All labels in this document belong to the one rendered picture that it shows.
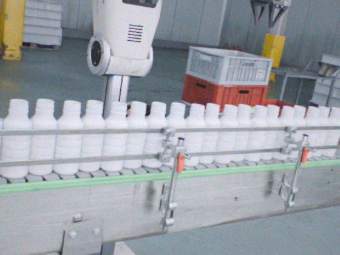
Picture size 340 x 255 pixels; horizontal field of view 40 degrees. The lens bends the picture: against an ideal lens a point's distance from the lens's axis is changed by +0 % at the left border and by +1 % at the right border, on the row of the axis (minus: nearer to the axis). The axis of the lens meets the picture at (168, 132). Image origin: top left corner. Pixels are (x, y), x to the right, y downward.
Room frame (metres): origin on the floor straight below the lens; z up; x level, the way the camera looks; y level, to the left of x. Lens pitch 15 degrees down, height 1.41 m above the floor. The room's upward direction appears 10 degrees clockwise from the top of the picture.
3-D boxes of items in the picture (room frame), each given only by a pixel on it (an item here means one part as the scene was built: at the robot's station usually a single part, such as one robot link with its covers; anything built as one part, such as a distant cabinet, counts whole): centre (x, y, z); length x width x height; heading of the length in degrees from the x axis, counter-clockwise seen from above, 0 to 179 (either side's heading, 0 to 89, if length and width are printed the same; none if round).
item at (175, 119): (1.20, -0.01, 1.08); 0.06 x 0.06 x 0.17
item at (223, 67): (3.88, -0.40, 1.00); 0.61 x 0.41 x 0.22; 133
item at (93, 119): (1.06, 0.18, 1.08); 0.06 x 0.06 x 0.17
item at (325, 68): (6.37, -1.94, 0.85); 0.36 x 0.12 x 0.27; 36
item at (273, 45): (11.35, -2.09, 0.55); 0.40 x 0.40 x 1.10; 36
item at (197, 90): (3.89, -0.41, 0.78); 0.61 x 0.41 x 0.22; 133
